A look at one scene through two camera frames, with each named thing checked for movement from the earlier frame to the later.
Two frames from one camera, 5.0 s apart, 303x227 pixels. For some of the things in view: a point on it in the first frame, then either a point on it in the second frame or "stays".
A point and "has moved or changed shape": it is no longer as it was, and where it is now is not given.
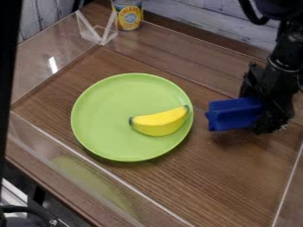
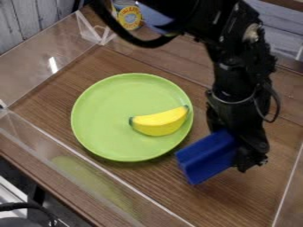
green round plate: [110, 102] stays
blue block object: [235, 113] has moved or changed shape
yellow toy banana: [162, 123] stays
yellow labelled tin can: [129, 11] stays
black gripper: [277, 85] → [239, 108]
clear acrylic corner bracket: [95, 33] stays
